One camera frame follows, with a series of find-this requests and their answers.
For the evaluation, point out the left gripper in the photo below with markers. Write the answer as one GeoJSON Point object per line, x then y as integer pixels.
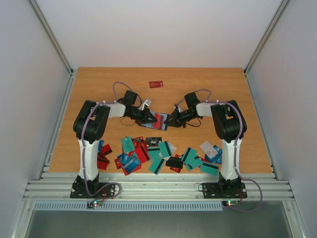
{"type": "Point", "coordinates": [145, 119]}

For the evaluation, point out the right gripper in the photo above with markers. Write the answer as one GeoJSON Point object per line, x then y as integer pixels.
{"type": "Point", "coordinates": [177, 117]}

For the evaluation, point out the blue leather card holder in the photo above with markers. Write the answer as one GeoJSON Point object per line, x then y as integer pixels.
{"type": "Point", "coordinates": [150, 125]}

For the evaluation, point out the red striped card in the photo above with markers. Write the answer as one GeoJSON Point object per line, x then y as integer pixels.
{"type": "Point", "coordinates": [102, 160]}
{"type": "Point", "coordinates": [142, 154]}
{"type": "Point", "coordinates": [160, 123]}

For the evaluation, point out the teal VIP card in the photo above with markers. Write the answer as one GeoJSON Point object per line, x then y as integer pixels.
{"type": "Point", "coordinates": [127, 144]}

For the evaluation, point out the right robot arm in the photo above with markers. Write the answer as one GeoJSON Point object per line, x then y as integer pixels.
{"type": "Point", "coordinates": [230, 127]}

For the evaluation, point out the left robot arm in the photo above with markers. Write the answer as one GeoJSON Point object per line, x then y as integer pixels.
{"type": "Point", "coordinates": [90, 126]}

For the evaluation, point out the black VIP card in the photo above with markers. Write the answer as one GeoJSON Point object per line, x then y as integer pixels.
{"type": "Point", "coordinates": [153, 141]}

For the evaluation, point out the teal striped card centre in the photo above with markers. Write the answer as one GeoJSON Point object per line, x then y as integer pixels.
{"type": "Point", "coordinates": [164, 151]}

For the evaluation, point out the teal striped card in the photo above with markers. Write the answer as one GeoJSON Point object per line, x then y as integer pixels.
{"type": "Point", "coordinates": [164, 151]}
{"type": "Point", "coordinates": [209, 169]}
{"type": "Point", "coordinates": [156, 165]}

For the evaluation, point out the lone red card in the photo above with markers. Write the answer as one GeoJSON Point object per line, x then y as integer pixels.
{"type": "Point", "coordinates": [156, 84]}

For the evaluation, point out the black card lower centre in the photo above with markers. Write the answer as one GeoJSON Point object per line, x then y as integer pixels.
{"type": "Point", "coordinates": [174, 162]}

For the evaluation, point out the white floral card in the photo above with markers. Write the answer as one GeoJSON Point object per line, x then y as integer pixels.
{"type": "Point", "coordinates": [208, 149]}

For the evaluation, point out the teal striped card lower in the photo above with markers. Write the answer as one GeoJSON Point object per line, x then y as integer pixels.
{"type": "Point", "coordinates": [156, 165]}

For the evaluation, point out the blue card pile centre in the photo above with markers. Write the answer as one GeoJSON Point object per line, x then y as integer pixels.
{"type": "Point", "coordinates": [128, 164]}

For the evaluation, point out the blue card left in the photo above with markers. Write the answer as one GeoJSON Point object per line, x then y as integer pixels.
{"type": "Point", "coordinates": [100, 145]}

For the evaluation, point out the blue card right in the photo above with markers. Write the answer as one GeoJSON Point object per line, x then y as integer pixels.
{"type": "Point", "coordinates": [216, 159]}

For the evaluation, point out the teal striped card right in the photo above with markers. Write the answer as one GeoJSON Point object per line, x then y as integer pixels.
{"type": "Point", "coordinates": [209, 169]}

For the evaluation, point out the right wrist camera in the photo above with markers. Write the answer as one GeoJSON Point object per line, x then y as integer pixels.
{"type": "Point", "coordinates": [177, 107]}

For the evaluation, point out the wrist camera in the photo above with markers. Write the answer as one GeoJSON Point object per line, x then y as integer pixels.
{"type": "Point", "coordinates": [177, 107]}
{"type": "Point", "coordinates": [145, 104]}

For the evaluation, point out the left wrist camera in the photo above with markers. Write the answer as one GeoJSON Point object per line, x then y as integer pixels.
{"type": "Point", "coordinates": [145, 104]}

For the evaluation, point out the grey slotted cable duct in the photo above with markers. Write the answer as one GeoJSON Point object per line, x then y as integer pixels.
{"type": "Point", "coordinates": [125, 206]}

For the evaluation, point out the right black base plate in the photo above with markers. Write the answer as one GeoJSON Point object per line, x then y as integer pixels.
{"type": "Point", "coordinates": [211, 190]}

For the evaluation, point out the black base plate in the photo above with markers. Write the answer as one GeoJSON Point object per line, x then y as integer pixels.
{"type": "Point", "coordinates": [211, 190]}
{"type": "Point", "coordinates": [91, 189]}

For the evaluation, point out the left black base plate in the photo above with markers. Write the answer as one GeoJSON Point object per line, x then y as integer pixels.
{"type": "Point", "coordinates": [91, 189]}

